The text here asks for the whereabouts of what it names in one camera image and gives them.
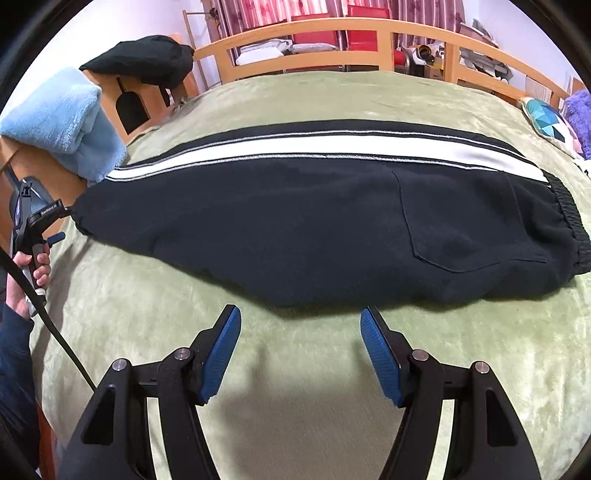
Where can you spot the white handheld vacuum cleaner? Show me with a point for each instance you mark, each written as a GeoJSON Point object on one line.
{"type": "Point", "coordinates": [422, 54]}

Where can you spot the white folded bedding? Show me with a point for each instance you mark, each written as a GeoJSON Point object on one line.
{"type": "Point", "coordinates": [261, 53]}

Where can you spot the person's left hand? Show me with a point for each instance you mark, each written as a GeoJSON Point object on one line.
{"type": "Point", "coordinates": [21, 286]}

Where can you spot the clear plastic packaging pile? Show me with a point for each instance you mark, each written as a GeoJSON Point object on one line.
{"type": "Point", "coordinates": [485, 46]}

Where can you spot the black garment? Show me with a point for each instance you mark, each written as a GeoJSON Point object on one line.
{"type": "Point", "coordinates": [138, 57]}

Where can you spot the cardboard box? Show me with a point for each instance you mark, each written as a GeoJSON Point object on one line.
{"type": "Point", "coordinates": [429, 71]}

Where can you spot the red chair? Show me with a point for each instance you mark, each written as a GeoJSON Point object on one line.
{"type": "Point", "coordinates": [369, 27]}
{"type": "Point", "coordinates": [316, 32]}

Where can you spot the wooden bed frame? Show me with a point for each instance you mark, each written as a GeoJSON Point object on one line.
{"type": "Point", "coordinates": [226, 64]}

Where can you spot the person's left forearm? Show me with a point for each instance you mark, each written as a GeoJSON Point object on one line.
{"type": "Point", "coordinates": [16, 378]}

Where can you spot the purple plush toy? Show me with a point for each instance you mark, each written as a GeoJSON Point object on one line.
{"type": "Point", "coordinates": [581, 115]}

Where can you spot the red floral curtain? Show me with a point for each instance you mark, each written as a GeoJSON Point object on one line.
{"type": "Point", "coordinates": [258, 14]}

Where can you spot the light blue fleece blanket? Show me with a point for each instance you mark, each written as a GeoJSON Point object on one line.
{"type": "Point", "coordinates": [60, 115]}

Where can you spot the green fleece blanket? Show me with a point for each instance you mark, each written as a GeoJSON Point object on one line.
{"type": "Point", "coordinates": [300, 397]}

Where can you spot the white floral pillow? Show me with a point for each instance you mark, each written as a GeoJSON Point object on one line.
{"type": "Point", "coordinates": [584, 168]}

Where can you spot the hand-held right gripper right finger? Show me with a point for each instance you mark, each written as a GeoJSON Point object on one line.
{"type": "Point", "coordinates": [381, 360]}

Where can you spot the geometric patterned pillow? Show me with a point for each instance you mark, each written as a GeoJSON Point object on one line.
{"type": "Point", "coordinates": [549, 121]}

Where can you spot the wooden coat rack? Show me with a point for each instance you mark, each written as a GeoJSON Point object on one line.
{"type": "Point", "coordinates": [190, 46]}

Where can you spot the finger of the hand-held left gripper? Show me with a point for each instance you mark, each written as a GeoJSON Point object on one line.
{"type": "Point", "coordinates": [56, 238]}

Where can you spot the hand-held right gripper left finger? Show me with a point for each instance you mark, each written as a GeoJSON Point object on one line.
{"type": "Point", "coordinates": [221, 355]}

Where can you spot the black pants with white stripe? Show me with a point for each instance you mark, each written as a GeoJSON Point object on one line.
{"type": "Point", "coordinates": [277, 230]}

